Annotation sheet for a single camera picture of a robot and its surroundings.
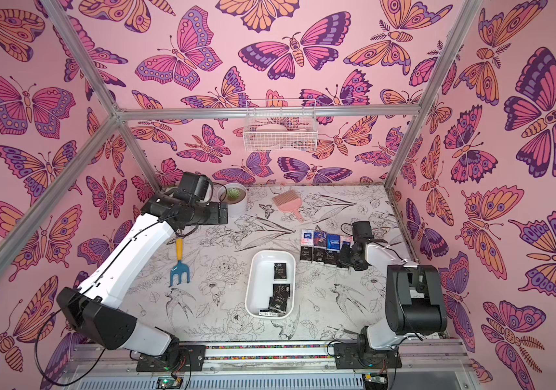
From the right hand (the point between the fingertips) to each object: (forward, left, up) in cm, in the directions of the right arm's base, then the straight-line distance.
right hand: (342, 258), depth 94 cm
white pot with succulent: (+23, +44, +10) cm, 51 cm away
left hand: (+3, +44, +24) cm, 50 cm away
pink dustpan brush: (+29, +21, -1) cm, 36 cm away
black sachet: (+1, +14, +1) cm, 14 cm away
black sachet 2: (0, +5, 0) cm, 5 cm away
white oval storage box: (-9, +31, -1) cm, 33 cm away
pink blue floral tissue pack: (+9, +13, +1) cm, 16 cm away
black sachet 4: (-15, +23, +2) cm, 27 cm away
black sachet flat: (-22, +28, +3) cm, 36 cm away
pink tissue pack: (+9, -3, 0) cm, 9 cm away
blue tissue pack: (+6, +3, +1) cm, 7 cm away
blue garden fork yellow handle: (-5, +62, 0) cm, 62 cm away
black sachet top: (+1, +9, 0) cm, 9 cm away
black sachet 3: (-6, +24, +1) cm, 25 cm away
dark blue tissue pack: (+8, +8, +1) cm, 11 cm away
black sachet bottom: (-20, +23, +3) cm, 31 cm away
